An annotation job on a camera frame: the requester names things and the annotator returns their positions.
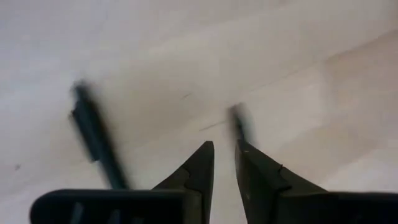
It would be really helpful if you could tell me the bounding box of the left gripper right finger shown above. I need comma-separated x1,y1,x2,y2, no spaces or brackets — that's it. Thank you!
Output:
234,139,398,224

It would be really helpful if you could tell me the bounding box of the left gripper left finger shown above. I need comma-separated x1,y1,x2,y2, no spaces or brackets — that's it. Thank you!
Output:
29,141,216,224

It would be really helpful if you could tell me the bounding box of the black pen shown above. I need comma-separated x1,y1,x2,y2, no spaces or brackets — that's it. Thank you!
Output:
68,79,131,190
226,103,257,149

